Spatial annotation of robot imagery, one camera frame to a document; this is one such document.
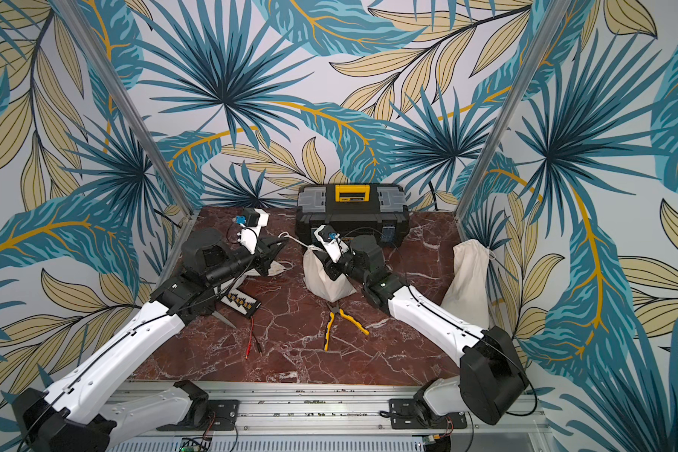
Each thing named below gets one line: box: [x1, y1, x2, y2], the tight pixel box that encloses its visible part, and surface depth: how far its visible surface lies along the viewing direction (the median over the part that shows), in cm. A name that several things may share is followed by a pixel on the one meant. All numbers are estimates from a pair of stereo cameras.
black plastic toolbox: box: [294, 183, 410, 247], surface depth 100 cm
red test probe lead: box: [244, 315, 255, 359], surface depth 87 cm
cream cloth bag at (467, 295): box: [440, 239, 496, 330], surface depth 88 cm
